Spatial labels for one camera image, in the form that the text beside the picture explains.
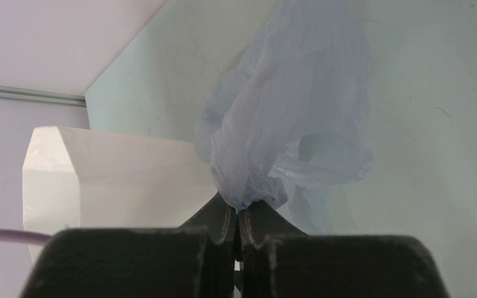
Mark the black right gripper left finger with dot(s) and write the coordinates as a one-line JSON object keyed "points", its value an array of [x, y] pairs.
{"points": [[195, 259]]}

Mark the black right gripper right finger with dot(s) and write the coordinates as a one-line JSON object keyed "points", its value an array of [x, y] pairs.
{"points": [[280, 260]]}

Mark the light blue plastic trash bag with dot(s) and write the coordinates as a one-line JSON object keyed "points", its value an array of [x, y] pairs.
{"points": [[286, 122]]}

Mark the white octagonal trash bin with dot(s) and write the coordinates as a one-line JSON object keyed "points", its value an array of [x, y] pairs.
{"points": [[77, 178]]}

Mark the left aluminium frame post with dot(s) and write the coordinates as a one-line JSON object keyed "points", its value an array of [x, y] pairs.
{"points": [[28, 95]]}

